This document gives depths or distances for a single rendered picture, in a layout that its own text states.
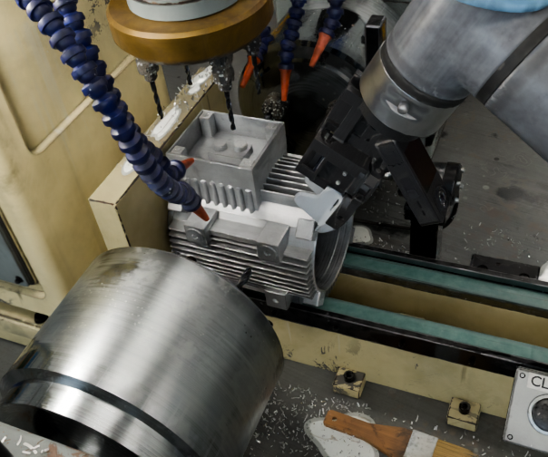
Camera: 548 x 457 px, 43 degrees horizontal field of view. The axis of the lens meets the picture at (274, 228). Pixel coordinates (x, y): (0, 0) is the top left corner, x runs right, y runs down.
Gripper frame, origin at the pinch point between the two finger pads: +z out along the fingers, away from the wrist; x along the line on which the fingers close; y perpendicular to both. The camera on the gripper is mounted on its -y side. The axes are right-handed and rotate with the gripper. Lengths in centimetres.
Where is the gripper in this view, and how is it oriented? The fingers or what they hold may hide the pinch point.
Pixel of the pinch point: (327, 226)
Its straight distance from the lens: 82.2
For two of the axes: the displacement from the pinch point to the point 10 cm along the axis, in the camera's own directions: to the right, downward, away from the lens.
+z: -3.7, 5.3, 7.7
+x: -3.8, 6.7, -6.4
